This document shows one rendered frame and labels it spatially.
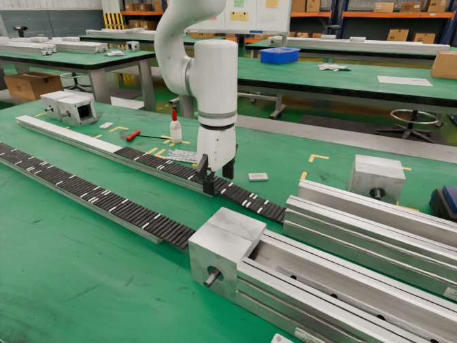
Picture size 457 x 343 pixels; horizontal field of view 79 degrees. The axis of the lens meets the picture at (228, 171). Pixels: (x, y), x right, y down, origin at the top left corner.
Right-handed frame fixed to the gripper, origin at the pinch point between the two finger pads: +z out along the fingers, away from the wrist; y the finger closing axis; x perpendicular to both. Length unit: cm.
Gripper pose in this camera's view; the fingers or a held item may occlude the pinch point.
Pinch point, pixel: (218, 181)
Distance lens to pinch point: 68.8
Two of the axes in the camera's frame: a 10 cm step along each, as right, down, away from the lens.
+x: 8.5, 2.7, -4.6
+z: 0.0, 8.6, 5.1
